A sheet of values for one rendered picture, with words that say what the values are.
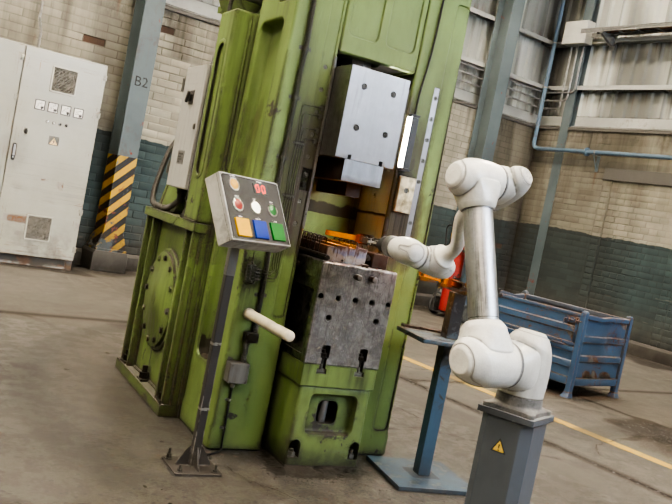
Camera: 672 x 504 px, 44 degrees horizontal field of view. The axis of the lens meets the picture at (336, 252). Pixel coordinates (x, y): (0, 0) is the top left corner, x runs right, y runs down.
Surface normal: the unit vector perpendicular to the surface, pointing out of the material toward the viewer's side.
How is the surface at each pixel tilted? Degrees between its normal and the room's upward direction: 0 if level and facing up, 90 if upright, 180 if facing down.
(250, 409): 90
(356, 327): 90
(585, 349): 90
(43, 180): 90
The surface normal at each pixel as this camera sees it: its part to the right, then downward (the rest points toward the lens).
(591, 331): 0.64, 0.17
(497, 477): -0.56, -0.07
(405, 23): 0.45, 0.14
